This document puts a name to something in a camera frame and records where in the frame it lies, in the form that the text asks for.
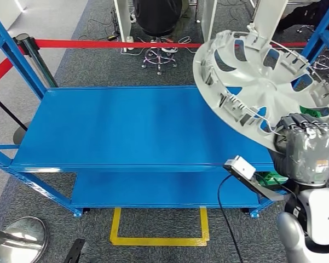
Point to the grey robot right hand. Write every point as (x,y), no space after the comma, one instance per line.
(309,156)

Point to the grey plastic wheel hubcap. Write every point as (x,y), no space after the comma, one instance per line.
(251,90)

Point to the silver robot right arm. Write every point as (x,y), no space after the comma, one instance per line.
(317,217)

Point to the blue metal shelf rack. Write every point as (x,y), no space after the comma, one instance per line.
(126,123)

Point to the chrome base stool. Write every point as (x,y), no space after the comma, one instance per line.
(159,60)
(323,63)

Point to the person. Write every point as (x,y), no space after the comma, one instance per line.
(156,18)
(298,16)

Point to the yellow floor tape square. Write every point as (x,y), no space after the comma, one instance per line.
(159,241)

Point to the red barrier belt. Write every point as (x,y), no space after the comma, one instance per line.
(98,44)
(0,70)

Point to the thin black pole stand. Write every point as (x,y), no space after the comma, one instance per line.
(22,134)

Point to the chrome stanchion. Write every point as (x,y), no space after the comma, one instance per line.
(19,236)

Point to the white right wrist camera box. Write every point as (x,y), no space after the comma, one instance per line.
(242,167)

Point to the black stanchion post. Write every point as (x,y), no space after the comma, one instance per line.
(40,67)

